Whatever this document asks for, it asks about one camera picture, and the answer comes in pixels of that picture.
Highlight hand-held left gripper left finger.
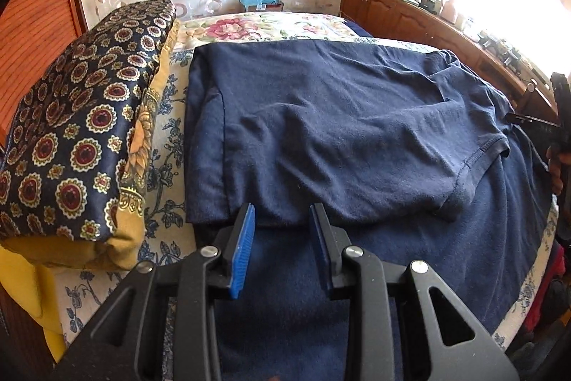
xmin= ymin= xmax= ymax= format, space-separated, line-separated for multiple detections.
xmin=51 ymin=202 xmax=257 ymax=381

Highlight low wooden cabinet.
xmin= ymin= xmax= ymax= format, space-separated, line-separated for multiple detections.
xmin=341 ymin=0 xmax=558 ymax=127

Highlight navy blue t-shirt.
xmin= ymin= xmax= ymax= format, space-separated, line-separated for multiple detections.
xmin=196 ymin=126 xmax=554 ymax=381

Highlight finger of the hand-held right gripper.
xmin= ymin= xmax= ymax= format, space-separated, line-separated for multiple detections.
xmin=506 ymin=111 xmax=558 ymax=131
xmin=523 ymin=81 xmax=554 ymax=107

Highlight person's right hand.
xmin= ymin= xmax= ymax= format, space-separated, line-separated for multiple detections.
xmin=548 ymin=149 xmax=571 ymax=196

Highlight navy printed T-shirt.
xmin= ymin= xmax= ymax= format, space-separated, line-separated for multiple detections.
xmin=184 ymin=39 xmax=511 ymax=225

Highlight wooden slatted wardrobe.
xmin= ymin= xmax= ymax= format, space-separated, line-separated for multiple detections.
xmin=0 ymin=0 xmax=90 ymax=381

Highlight blue floral bed sheet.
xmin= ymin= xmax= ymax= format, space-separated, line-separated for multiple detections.
xmin=54 ymin=37 xmax=558 ymax=364

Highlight blue tissue box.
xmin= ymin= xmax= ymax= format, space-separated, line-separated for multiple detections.
xmin=236 ymin=0 xmax=284 ymax=12

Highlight yellow cloth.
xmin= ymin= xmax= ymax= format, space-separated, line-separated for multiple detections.
xmin=0 ymin=225 xmax=148 ymax=364

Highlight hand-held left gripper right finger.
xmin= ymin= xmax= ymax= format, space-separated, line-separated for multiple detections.
xmin=309 ymin=202 xmax=520 ymax=381

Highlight red cloth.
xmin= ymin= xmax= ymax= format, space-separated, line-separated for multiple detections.
xmin=522 ymin=242 xmax=571 ymax=332

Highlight navy patterned pillow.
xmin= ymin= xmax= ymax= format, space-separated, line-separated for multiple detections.
xmin=0 ymin=0 xmax=179 ymax=241

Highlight floral quilt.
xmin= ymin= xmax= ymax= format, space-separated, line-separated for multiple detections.
xmin=172 ymin=10 xmax=373 ymax=51

